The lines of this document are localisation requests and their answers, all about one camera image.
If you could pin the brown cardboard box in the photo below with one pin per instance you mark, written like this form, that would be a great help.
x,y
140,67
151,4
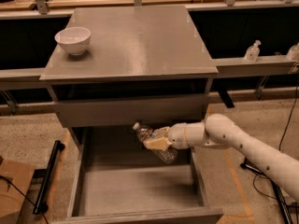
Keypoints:
x,y
16,175

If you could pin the black device on floor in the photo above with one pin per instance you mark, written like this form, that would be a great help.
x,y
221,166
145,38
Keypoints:
x,y
247,165

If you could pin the clear plastic water bottle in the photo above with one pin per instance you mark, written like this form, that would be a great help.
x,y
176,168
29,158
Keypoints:
x,y
144,132

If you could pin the grey metal rail shelf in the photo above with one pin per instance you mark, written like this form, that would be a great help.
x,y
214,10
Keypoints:
x,y
21,79

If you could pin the open grey middle drawer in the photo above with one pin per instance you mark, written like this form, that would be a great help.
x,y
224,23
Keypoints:
x,y
119,182

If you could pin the black bar floor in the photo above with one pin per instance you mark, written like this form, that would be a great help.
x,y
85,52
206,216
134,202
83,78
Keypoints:
x,y
41,206
283,207

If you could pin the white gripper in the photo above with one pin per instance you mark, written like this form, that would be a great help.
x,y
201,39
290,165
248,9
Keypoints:
x,y
177,135

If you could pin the grey drawer cabinet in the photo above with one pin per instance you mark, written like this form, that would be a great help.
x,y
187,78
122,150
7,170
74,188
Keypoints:
x,y
146,64

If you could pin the black bar left floor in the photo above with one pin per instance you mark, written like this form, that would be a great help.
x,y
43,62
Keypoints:
x,y
41,206

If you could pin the white ceramic bowl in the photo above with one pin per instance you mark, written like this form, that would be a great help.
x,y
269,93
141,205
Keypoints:
x,y
74,40

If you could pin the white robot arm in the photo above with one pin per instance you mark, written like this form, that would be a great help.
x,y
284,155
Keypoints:
x,y
218,131

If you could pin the black bar right floor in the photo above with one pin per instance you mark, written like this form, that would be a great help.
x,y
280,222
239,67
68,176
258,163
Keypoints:
x,y
283,207

